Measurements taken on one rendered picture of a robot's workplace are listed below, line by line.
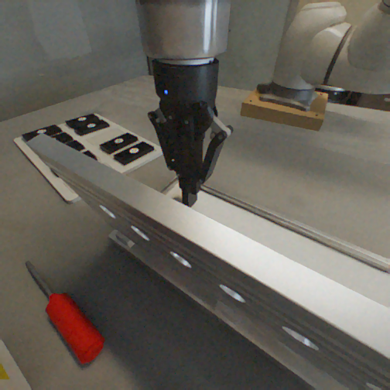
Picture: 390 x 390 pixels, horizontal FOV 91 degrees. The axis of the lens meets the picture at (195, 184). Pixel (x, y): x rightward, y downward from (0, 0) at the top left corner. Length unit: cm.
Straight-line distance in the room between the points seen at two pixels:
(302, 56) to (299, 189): 45
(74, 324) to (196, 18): 34
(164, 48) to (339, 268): 36
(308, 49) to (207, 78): 58
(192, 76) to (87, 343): 31
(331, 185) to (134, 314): 48
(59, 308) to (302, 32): 84
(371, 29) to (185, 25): 59
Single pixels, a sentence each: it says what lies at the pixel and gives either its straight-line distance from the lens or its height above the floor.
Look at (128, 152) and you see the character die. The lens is 55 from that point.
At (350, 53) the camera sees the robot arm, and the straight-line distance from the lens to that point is 76.
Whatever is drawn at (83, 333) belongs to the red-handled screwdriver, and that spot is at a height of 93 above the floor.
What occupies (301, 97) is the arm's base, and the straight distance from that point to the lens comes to 83.
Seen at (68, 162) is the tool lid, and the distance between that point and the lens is 19.
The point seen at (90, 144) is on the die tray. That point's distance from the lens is 66.
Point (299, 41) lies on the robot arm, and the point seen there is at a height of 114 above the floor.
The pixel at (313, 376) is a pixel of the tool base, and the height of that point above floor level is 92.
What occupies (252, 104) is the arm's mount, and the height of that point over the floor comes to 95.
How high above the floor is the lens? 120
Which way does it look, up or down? 42 degrees down
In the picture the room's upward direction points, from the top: straight up
